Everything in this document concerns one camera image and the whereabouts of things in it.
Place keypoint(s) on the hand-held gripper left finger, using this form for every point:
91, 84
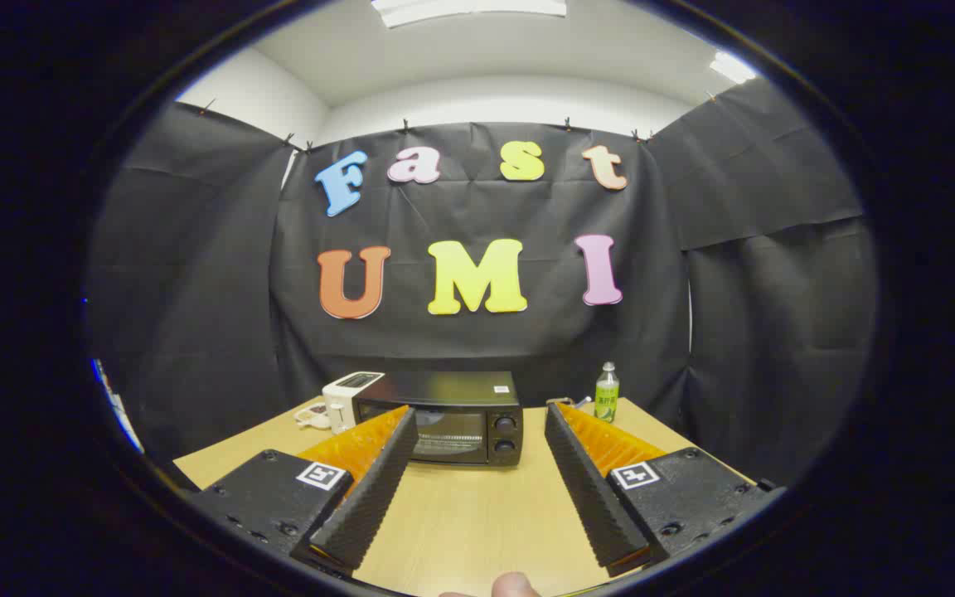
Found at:
370, 497

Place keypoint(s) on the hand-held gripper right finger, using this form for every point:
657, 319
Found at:
593, 497

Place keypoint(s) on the black toaster oven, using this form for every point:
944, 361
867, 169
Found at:
461, 390

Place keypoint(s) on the white pop-up toaster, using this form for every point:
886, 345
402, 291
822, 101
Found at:
345, 394

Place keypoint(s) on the small white patterned cup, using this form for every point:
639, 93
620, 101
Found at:
316, 414

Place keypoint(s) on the green drink bottle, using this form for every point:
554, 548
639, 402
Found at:
607, 398

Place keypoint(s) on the small ceiling light panel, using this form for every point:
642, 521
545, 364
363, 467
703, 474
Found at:
732, 68

